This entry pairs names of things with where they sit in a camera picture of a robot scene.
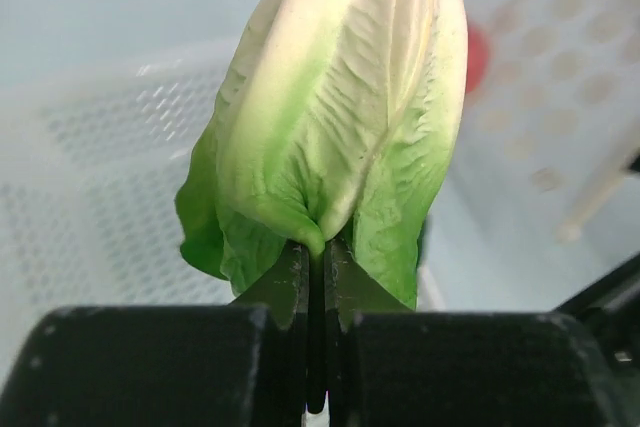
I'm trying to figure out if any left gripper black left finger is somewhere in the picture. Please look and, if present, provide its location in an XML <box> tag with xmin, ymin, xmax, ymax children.
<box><xmin>231</xmin><ymin>241</ymin><xmax>310</xmax><ymax>331</ymax></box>

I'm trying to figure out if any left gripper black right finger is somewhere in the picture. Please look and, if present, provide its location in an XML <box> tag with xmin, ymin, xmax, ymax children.
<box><xmin>324</xmin><ymin>239</ymin><xmax>410</xmax><ymax>333</ymax></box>

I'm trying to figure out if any fake green lettuce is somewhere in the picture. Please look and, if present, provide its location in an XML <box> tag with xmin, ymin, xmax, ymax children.
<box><xmin>175</xmin><ymin>0</ymin><xmax>468</xmax><ymax>308</ymax></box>

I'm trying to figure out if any fake red orange pepper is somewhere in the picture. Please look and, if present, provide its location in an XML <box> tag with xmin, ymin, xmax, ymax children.
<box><xmin>466</xmin><ymin>23</ymin><xmax>491</xmax><ymax>94</ymax></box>

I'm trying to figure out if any white perforated plastic basket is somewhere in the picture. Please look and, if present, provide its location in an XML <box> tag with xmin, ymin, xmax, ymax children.
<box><xmin>0</xmin><ymin>0</ymin><xmax>640</xmax><ymax>311</ymax></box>

